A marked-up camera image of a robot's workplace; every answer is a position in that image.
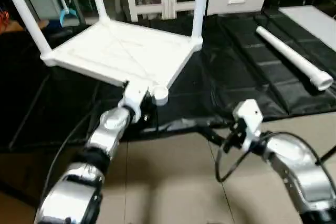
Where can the white plastic table top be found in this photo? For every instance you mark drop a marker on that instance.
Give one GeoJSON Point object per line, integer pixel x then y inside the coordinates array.
{"type": "Point", "coordinates": [121, 51]}

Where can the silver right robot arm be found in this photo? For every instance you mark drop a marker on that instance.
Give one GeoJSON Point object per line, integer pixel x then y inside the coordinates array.
{"type": "Point", "coordinates": [299, 166]}

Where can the black work mat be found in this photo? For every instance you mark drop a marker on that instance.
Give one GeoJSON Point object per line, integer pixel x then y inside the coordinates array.
{"type": "Point", "coordinates": [241, 77]}

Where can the white drawer unit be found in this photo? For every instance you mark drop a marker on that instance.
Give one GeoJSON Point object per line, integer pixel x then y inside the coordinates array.
{"type": "Point", "coordinates": [236, 1]}

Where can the white flat board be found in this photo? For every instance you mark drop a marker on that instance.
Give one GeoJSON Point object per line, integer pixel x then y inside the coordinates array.
{"type": "Point", "coordinates": [315, 22]}

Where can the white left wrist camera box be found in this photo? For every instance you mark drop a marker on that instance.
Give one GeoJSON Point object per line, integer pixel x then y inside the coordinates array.
{"type": "Point", "coordinates": [134, 98]}

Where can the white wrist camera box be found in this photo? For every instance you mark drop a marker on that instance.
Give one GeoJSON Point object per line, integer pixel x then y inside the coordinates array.
{"type": "Point", "coordinates": [134, 98]}
{"type": "Point", "coordinates": [248, 114]}

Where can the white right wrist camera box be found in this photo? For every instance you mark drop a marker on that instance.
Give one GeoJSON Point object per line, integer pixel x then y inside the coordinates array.
{"type": "Point", "coordinates": [248, 114]}

